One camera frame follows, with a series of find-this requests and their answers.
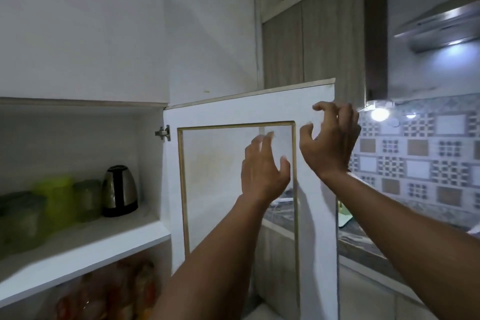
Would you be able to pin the person's right hand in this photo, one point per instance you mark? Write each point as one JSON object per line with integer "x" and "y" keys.
{"x": 333, "y": 147}

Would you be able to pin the person's left hand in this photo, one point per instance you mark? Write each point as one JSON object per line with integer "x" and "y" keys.
{"x": 262, "y": 177}

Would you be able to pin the person's left middle finger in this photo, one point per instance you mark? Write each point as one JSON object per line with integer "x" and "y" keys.
{"x": 258, "y": 147}

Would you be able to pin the person's left thumb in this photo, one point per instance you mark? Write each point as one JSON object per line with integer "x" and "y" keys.
{"x": 285, "y": 170}

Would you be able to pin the person's right thumb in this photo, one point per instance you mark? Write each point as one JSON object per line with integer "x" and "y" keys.
{"x": 305, "y": 136}

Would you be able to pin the person's right middle finger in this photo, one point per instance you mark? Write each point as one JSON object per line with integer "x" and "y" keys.
{"x": 344, "y": 115}

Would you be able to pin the person's left forearm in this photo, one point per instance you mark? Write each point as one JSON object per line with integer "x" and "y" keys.
{"x": 221, "y": 259}

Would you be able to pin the person's right forearm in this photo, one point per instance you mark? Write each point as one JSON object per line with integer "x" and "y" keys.
{"x": 405, "y": 241}

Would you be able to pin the round under-cabinet lamp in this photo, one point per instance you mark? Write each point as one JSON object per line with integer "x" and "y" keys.
{"x": 380, "y": 112}

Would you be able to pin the white glass-panel cabinet door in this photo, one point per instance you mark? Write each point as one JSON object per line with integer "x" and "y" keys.
{"x": 221, "y": 113}

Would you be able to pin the green item on counter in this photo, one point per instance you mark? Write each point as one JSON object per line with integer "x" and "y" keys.
{"x": 343, "y": 214}

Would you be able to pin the metal door hinge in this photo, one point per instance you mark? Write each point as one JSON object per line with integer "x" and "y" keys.
{"x": 163, "y": 133}

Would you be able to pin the dark stone kitchen counter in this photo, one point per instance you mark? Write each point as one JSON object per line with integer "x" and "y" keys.
{"x": 356, "y": 243}

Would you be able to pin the steel range hood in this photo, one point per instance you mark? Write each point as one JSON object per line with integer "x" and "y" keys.
{"x": 438, "y": 25}

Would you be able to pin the steel electric kettle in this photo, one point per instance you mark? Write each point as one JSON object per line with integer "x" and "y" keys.
{"x": 119, "y": 192}

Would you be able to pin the glass jar with green lid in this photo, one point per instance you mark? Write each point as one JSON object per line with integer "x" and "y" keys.
{"x": 88, "y": 199}

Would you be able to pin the white shelf cabinet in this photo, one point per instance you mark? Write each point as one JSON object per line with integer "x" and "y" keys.
{"x": 93, "y": 241}

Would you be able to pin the pile of colourful food packets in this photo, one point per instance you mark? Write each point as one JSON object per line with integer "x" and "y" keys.
{"x": 112, "y": 289}

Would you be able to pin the bright green plastic container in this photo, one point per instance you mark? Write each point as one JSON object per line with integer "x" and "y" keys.
{"x": 58, "y": 201}

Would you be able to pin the dark green plastic container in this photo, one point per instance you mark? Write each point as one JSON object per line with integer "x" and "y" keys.
{"x": 22, "y": 222}

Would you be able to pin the wooden wall cabinet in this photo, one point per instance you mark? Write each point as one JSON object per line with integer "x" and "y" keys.
{"x": 330, "y": 38}

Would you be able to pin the white wall conduit pipe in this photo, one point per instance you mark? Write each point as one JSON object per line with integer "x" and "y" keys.
{"x": 258, "y": 31}

